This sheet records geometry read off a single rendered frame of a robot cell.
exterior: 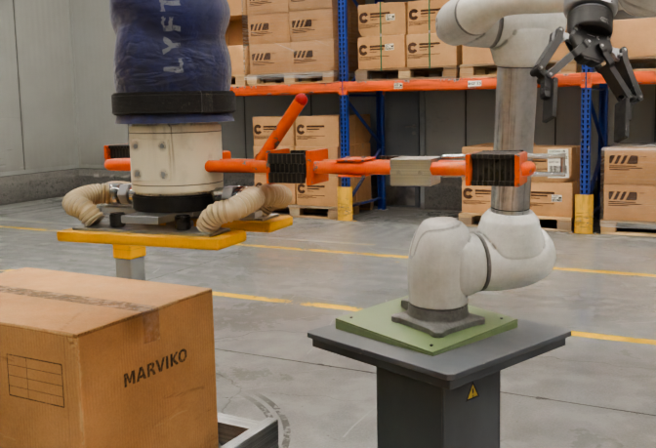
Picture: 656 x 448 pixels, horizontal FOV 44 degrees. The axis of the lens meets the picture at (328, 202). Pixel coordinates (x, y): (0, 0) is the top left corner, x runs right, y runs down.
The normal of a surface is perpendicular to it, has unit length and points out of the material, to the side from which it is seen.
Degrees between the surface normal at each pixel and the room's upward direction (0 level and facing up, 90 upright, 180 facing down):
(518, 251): 93
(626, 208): 88
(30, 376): 90
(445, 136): 90
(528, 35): 103
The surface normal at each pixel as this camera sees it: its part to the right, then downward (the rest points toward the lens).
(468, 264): 0.32, 0.07
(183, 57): 0.37, -0.17
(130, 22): -0.62, -0.14
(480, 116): -0.47, 0.11
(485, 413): 0.67, 0.07
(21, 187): 0.88, 0.02
